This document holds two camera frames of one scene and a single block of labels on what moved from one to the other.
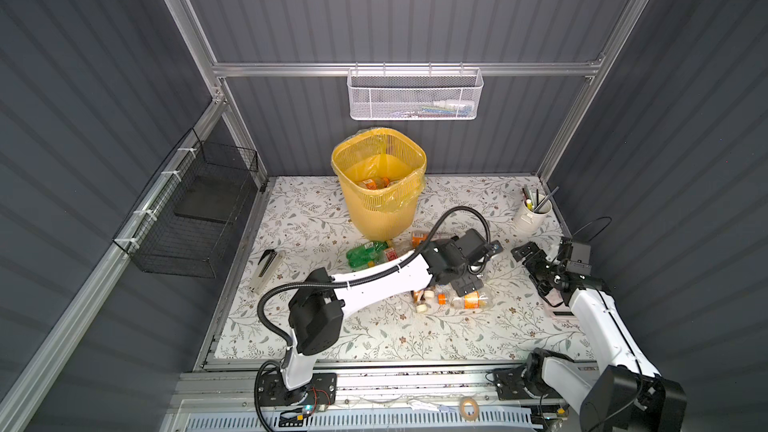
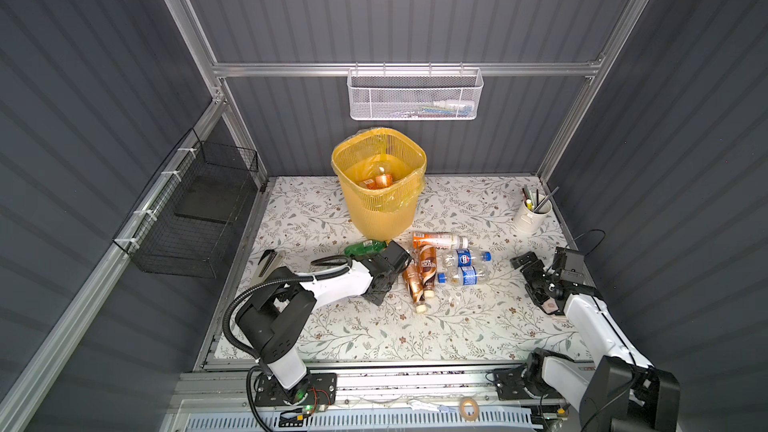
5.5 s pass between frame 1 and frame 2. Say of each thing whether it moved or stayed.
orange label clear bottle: moved
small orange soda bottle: stayed
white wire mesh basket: stayed
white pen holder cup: stayed
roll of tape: stayed
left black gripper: moved
